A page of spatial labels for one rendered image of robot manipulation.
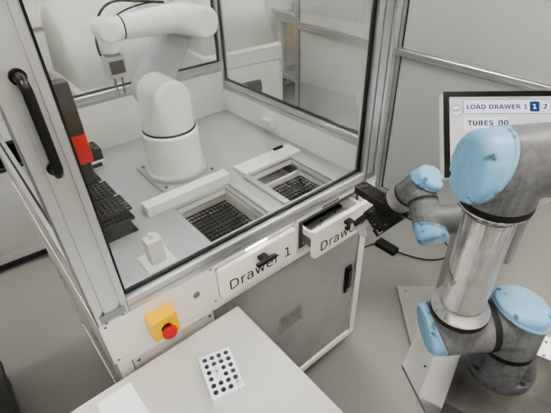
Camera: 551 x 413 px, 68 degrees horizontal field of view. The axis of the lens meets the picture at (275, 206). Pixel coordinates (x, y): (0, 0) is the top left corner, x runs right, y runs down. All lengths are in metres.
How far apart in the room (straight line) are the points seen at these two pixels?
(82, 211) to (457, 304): 0.76
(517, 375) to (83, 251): 0.98
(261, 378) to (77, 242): 0.56
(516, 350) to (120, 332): 0.90
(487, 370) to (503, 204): 0.51
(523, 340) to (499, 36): 1.71
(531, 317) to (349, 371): 1.20
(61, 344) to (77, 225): 1.56
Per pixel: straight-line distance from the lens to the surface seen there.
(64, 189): 0.86
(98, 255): 0.96
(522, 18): 2.38
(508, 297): 1.01
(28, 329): 2.57
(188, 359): 1.19
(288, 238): 1.26
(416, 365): 1.20
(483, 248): 0.78
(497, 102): 1.67
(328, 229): 1.30
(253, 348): 1.18
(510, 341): 1.01
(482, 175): 0.66
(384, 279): 2.46
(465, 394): 1.11
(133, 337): 1.15
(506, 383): 1.12
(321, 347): 1.97
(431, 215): 1.04
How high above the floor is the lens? 1.73
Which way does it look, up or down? 36 degrees down
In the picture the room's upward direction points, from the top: 2 degrees counter-clockwise
